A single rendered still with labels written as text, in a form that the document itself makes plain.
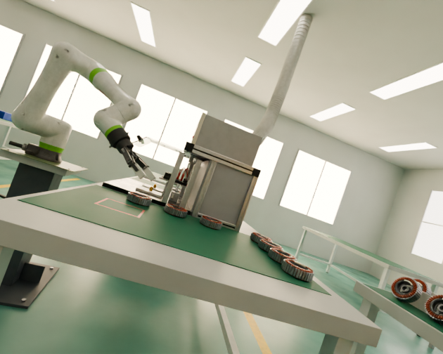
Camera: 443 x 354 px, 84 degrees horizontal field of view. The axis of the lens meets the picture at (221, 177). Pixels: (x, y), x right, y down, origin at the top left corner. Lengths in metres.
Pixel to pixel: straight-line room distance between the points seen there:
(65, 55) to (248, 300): 1.40
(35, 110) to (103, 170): 4.92
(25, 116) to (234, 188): 1.15
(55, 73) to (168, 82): 5.14
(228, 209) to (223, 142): 0.40
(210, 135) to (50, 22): 6.50
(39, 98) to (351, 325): 1.63
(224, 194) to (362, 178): 7.04
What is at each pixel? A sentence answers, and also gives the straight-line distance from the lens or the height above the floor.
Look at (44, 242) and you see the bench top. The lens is 0.62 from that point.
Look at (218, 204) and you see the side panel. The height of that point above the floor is 0.86.
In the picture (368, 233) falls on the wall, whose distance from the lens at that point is 8.55.
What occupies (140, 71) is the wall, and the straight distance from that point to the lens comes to 6.74.
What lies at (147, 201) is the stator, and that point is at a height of 0.78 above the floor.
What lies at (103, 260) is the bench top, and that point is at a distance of 0.60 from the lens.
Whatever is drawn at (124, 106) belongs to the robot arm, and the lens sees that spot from 1.31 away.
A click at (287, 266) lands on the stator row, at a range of 0.93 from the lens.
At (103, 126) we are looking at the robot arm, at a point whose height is 1.03.
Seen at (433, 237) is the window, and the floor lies 1.53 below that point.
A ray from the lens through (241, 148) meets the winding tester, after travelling 1.47.
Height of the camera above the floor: 0.96
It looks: 2 degrees up
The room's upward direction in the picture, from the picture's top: 20 degrees clockwise
